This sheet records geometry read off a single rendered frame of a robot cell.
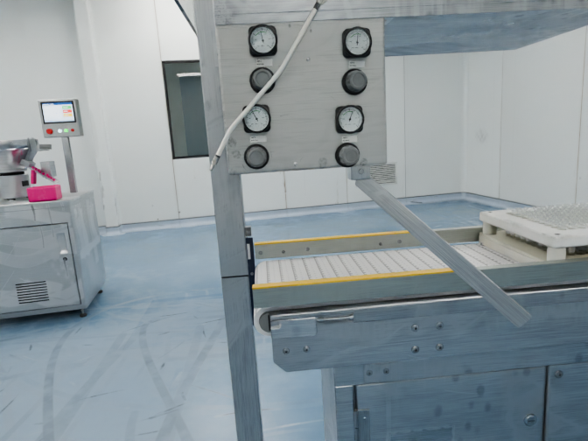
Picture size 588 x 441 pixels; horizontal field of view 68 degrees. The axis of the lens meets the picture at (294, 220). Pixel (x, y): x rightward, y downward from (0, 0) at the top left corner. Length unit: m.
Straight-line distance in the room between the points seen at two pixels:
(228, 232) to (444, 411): 0.54
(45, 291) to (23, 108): 3.25
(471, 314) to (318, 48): 0.47
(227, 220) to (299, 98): 0.41
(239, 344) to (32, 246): 2.21
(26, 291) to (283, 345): 2.59
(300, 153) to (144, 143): 5.13
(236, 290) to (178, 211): 4.78
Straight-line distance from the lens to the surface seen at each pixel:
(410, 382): 0.84
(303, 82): 0.60
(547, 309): 0.83
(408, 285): 0.70
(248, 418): 1.12
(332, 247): 0.94
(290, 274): 0.83
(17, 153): 3.23
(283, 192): 5.77
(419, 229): 0.65
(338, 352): 0.72
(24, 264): 3.11
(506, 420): 0.96
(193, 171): 5.66
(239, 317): 1.00
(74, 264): 3.04
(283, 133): 0.60
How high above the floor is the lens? 1.06
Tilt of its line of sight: 11 degrees down
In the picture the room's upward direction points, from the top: 4 degrees counter-clockwise
